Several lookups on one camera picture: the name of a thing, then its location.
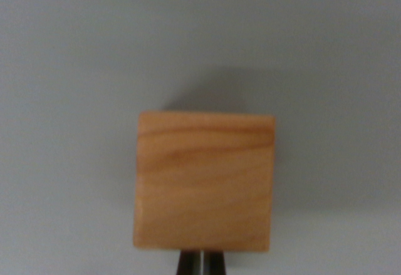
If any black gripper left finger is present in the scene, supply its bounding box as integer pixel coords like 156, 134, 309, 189
176, 249, 202, 275

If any grey plastic bin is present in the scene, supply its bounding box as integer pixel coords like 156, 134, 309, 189
0, 0, 401, 275

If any wooden cube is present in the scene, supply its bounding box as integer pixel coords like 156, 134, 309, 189
132, 110, 276, 253

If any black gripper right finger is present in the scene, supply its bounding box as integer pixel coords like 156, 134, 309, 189
204, 250, 227, 275

